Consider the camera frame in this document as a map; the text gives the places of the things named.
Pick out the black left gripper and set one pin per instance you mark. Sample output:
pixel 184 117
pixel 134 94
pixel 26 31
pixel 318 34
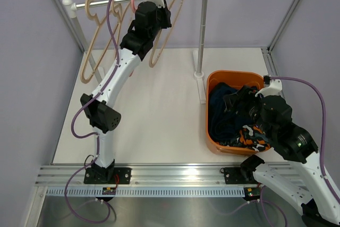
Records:
pixel 165 14

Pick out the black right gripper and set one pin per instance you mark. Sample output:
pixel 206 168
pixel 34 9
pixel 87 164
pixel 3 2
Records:
pixel 245 96

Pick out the navy blue shorts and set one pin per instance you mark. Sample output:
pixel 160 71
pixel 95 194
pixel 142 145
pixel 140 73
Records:
pixel 223 126

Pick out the orange camouflage shorts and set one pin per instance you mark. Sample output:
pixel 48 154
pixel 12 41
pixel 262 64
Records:
pixel 248 137

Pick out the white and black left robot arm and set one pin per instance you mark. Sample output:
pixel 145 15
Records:
pixel 149 20

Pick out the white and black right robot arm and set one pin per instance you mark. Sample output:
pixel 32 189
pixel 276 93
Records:
pixel 273 116

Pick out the orange plastic basket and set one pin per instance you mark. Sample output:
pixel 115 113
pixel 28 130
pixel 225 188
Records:
pixel 235 79

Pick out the silver clothes rack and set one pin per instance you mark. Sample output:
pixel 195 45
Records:
pixel 71 8

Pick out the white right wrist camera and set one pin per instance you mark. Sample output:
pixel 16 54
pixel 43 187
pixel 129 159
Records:
pixel 273 86

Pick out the aluminium mounting rail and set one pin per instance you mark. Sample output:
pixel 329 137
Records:
pixel 185 175

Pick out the white slotted cable duct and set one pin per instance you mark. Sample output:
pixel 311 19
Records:
pixel 176 192

